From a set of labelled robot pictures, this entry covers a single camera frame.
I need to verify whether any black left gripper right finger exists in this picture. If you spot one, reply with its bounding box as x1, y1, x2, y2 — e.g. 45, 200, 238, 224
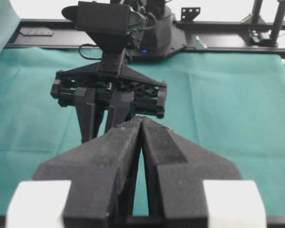
141, 117, 242, 228

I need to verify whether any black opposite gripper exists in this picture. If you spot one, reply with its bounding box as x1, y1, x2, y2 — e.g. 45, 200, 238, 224
51, 62, 167, 143

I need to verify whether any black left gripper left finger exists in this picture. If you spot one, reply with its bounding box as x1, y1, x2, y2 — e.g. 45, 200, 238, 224
33, 117, 142, 228

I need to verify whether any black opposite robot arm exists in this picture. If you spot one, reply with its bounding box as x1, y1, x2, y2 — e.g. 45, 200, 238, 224
33, 0, 242, 228

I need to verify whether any green table cloth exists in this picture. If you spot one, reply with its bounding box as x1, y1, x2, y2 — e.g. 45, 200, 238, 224
0, 48, 285, 215

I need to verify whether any black cable loop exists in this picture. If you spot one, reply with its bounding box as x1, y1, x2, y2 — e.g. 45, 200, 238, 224
78, 43, 103, 60

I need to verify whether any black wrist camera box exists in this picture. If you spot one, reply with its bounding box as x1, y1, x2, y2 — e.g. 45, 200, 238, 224
62, 1, 147, 54

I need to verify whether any black metal frame rail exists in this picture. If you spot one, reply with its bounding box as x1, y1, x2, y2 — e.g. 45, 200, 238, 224
5, 19, 285, 61

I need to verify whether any black perforated bracket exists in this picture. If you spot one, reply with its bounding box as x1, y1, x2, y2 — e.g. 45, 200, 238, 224
181, 7, 201, 22

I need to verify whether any black camera stand pole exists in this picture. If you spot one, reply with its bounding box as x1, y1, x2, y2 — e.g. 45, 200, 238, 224
240, 0, 285, 47

